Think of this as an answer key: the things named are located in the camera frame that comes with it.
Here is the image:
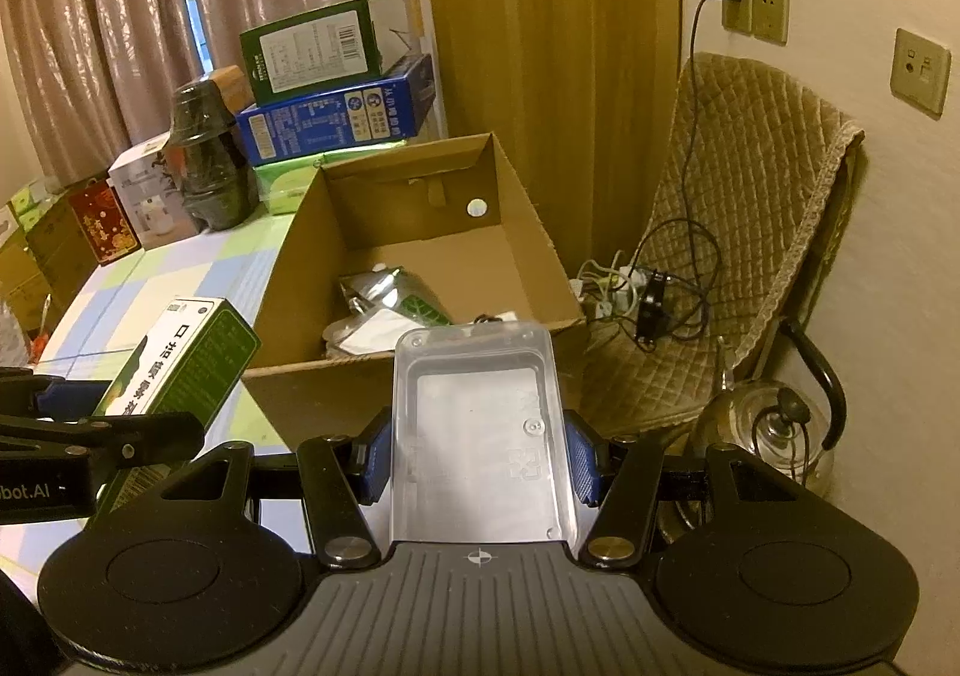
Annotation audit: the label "blue printed box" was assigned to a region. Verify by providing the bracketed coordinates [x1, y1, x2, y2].
[236, 53, 436, 167]

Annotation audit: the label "brown cardboard carton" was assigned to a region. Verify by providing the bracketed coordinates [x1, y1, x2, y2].
[0, 244, 53, 333]
[26, 196, 98, 302]

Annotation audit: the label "black power adapter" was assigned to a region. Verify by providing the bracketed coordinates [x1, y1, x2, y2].
[636, 271, 671, 348]

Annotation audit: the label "silver foil bag green leaf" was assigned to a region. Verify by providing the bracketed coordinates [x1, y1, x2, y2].
[337, 263, 455, 328]

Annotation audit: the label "white humidifier box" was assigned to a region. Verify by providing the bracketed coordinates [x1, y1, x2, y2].
[107, 130, 196, 251]

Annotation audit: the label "large green printed box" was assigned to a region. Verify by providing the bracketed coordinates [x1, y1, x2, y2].
[240, 0, 421, 107]

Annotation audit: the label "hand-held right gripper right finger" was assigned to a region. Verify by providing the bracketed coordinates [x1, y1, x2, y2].
[562, 409, 807, 570]

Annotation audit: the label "quilted chair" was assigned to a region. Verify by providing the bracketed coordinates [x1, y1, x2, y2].
[581, 52, 867, 437]

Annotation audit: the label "yellow curtain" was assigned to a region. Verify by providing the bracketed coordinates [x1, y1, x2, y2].
[416, 0, 683, 272]

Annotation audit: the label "small green medicine box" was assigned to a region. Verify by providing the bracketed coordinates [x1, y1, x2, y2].
[91, 297, 262, 516]

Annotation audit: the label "white power strip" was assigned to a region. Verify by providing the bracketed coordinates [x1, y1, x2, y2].
[570, 256, 650, 321]

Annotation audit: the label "stainless steel kettle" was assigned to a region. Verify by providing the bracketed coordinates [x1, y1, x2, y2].
[686, 379, 837, 521]

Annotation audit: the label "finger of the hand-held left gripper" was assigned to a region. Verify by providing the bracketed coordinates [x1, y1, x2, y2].
[0, 365, 113, 420]
[0, 410, 206, 473]

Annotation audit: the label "clear package white card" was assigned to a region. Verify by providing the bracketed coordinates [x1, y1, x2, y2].
[322, 308, 432, 358]

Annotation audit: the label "large wall socket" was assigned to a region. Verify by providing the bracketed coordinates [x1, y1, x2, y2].
[890, 28, 952, 116]

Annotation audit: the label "green tissue boxes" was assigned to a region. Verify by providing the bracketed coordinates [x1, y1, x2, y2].
[7, 181, 57, 228]

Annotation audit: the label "desktop with checkered cloth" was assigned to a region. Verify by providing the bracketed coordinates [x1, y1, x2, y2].
[0, 199, 395, 572]

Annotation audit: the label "black chair frame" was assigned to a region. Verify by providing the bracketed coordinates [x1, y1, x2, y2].
[780, 319, 848, 453]

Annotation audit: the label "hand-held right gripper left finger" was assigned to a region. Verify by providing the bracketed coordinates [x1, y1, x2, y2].
[157, 409, 395, 570]

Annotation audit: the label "brown cardboard box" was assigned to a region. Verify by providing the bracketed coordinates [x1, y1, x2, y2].
[241, 131, 590, 444]

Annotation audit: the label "grey charger cable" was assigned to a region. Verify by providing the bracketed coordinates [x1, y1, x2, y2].
[630, 0, 745, 347]

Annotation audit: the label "clear plastic tray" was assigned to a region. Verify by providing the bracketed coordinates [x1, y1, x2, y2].
[390, 319, 580, 548]

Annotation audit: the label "dark stacked flower pots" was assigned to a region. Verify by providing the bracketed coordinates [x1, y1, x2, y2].
[166, 79, 252, 232]

